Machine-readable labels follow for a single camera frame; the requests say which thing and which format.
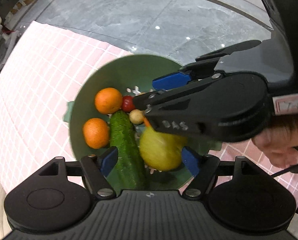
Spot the small beige longan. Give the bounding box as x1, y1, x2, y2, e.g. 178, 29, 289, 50
129, 109, 144, 125

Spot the small orange carrot piece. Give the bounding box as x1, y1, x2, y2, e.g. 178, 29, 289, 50
144, 117, 151, 127

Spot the pink checked tablecloth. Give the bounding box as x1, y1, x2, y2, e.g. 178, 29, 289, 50
0, 20, 298, 240

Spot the small red tomato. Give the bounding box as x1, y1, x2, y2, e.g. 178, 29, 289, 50
121, 95, 135, 113

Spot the orange upper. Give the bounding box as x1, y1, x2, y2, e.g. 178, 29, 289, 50
95, 87, 123, 114

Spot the orange lower left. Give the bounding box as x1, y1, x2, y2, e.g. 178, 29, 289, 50
83, 118, 109, 149

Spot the yellow-green pear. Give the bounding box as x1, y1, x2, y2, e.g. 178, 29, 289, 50
139, 127, 188, 172

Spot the orange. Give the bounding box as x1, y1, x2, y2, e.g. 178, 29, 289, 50
95, 87, 123, 114
83, 118, 109, 149

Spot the green bowl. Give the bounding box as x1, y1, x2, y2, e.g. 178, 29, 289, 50
64, 54, 222, 196

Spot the green cucumber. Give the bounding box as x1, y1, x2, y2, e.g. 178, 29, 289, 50
107, 110, 147, 192

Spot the person's right hand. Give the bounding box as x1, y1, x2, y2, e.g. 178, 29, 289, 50
252, 114, 298, 169

